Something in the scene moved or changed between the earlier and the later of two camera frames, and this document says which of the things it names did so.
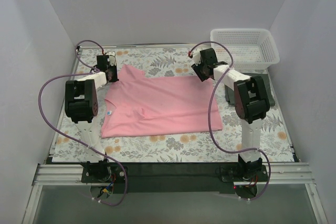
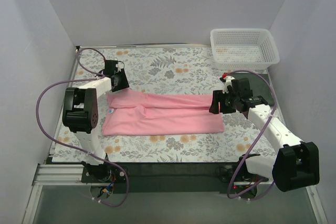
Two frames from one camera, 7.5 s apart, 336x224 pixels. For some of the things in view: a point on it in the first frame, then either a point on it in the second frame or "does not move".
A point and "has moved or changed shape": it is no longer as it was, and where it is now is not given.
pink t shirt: (138, 105) has moved or changed shape
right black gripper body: (200, 71) → (219, 102)
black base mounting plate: (174, 178) does not move
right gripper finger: (203, 72) → (221, 99)
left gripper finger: (112, 73) → (119, 81)
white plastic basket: (253, 48) does not move
